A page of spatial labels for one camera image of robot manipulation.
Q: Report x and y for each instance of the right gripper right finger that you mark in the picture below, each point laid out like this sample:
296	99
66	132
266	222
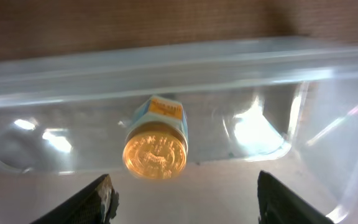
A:
280	205

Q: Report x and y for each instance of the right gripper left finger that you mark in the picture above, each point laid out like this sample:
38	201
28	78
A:
97	203

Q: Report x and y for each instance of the small jar gold lid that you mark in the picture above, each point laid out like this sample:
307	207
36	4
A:
156	145

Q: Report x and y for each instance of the clear plastic container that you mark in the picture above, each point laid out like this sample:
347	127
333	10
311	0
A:
287	106

